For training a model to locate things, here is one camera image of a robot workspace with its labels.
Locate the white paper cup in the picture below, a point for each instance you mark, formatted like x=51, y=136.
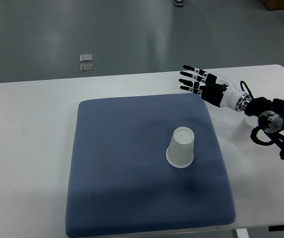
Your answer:
x=180, y=152
x=240, y=136

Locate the white table leg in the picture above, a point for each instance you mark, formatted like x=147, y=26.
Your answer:
x=242, y=233

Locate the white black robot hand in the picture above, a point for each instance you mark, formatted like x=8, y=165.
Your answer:
x=215, y=90

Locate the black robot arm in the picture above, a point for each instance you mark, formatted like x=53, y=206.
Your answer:
x=270, y=117

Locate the blue fabric cushion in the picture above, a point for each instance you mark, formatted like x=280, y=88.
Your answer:
x=120, y=180

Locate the brown cardboard box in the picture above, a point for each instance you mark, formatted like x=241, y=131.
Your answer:
x=273, y=4

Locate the lower metal floor plate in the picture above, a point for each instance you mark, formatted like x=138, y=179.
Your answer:
x=86, y=67

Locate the white shoe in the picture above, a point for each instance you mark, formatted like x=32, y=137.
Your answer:
x=178, y=3

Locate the upper metal floor plate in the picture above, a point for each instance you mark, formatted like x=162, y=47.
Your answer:
x=86, y=57

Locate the white paper cup on cushion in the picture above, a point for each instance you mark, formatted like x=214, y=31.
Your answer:
x=180, y=152

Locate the metal floor plate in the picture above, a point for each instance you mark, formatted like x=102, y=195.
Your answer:
x=86, y=57
x=86, y=67

